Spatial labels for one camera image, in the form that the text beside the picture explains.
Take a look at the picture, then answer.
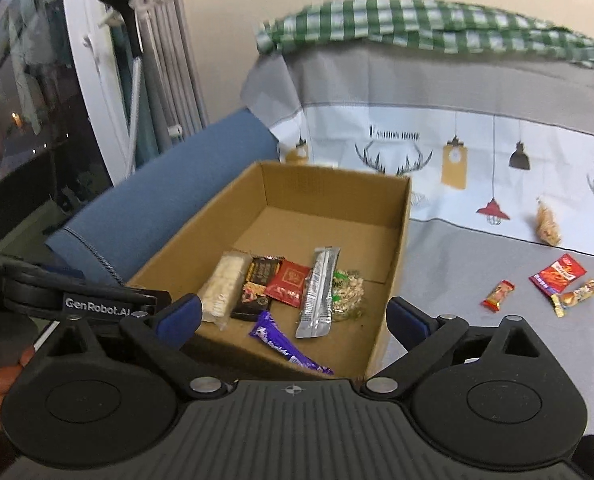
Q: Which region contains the white nougat bar pack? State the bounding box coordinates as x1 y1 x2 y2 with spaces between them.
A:
198 252 253 330

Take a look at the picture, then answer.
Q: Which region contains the round nut cake pack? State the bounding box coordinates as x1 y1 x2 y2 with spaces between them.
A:
332 270 364 322

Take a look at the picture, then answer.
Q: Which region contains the black chocolate bar pack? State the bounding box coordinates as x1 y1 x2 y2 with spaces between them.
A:
231 256 283 322

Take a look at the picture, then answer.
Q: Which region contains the purple chocolate bar wrapper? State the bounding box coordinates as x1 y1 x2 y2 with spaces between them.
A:
249 311 334 375

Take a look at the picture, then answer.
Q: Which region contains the small orange candy packet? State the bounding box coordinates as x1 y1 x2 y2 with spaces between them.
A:
480 280 515 312

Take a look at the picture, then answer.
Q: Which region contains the silver stick sachet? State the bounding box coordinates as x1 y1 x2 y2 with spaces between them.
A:
295 247 340 339

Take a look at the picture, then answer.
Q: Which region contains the small red snack packet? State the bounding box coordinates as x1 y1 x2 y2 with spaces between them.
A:
265 260 310 308

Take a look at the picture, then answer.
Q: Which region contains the red spicy snack packet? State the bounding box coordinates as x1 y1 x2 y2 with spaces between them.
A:
529 254 587 297

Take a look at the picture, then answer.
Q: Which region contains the gold snack bar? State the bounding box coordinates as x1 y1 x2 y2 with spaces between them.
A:
551 280 594 318

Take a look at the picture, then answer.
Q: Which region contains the clear bag of crackers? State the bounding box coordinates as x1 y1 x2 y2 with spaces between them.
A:
536 198 562 247

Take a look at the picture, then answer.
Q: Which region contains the blue sofa armrest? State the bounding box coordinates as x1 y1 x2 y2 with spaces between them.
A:
45 110 277 284

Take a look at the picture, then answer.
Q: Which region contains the brown cardboard box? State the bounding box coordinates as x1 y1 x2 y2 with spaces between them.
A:
130 162 411 379

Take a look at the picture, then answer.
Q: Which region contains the grey printed sofa cover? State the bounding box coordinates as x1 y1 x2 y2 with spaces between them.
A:
242 42 594 433

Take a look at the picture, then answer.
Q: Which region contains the grey curtain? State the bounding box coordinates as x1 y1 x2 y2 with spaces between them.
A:
131 0 208 165

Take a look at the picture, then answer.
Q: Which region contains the green checkered cloth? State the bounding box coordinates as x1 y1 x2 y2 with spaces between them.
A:
256 0 594 70

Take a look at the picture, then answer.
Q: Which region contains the black garment steamer head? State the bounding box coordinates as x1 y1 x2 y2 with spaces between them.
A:
98 0 143 58

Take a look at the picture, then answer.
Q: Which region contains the white door frame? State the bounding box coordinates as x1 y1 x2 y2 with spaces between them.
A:
64 0 130 184

